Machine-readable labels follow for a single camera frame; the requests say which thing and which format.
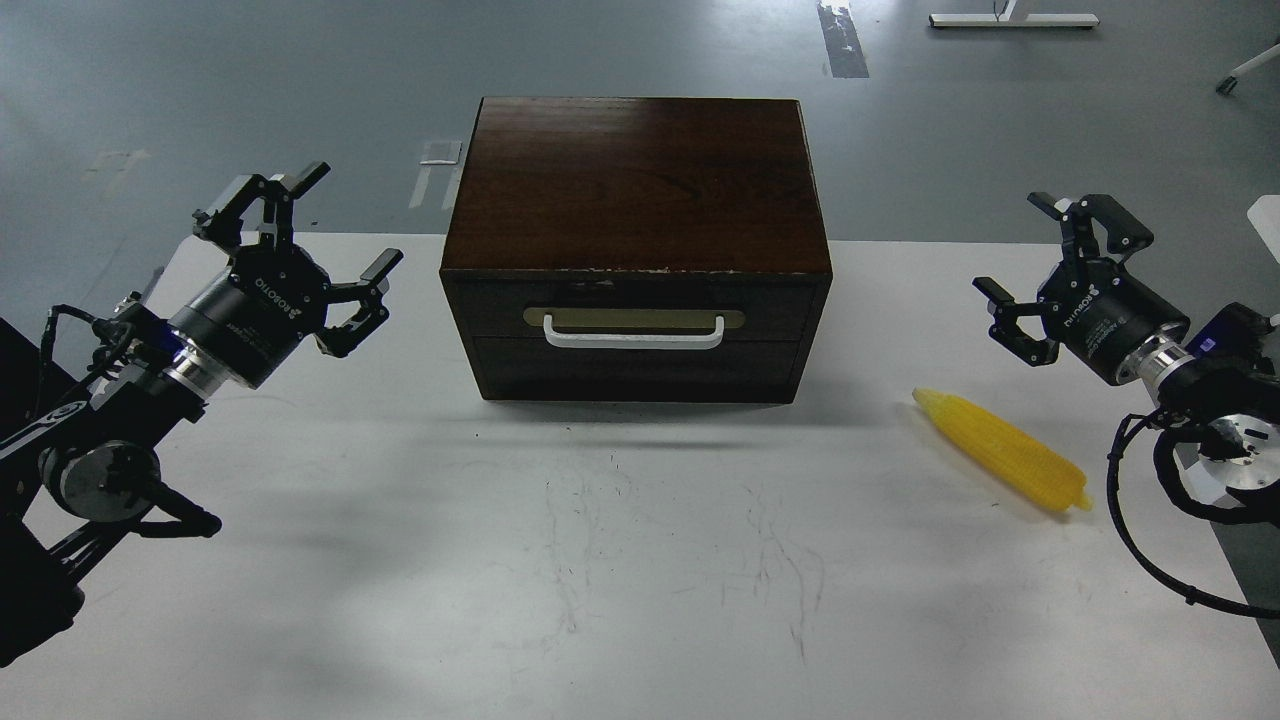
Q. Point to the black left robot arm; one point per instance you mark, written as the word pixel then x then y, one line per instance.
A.
pixel 85 408

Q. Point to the dark wooden drawer cabinet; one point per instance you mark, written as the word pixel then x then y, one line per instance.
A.
pixel 638 185

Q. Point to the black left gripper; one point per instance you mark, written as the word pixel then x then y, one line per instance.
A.
pixel 255 313

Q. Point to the white table leg base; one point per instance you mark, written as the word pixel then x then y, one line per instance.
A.
pixel 1013 15

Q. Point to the white chair leg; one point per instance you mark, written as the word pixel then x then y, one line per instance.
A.
pixel 1226 85

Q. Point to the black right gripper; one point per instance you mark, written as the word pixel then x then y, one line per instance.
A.
pixel 1104 315

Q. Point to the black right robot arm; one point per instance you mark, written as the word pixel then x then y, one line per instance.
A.
pixel 1220 400

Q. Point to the yellow toy corn cob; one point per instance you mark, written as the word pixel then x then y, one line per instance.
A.
pixel 1036 471

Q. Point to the wooden drawer with white handle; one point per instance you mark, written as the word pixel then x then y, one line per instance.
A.
pixel 757 309

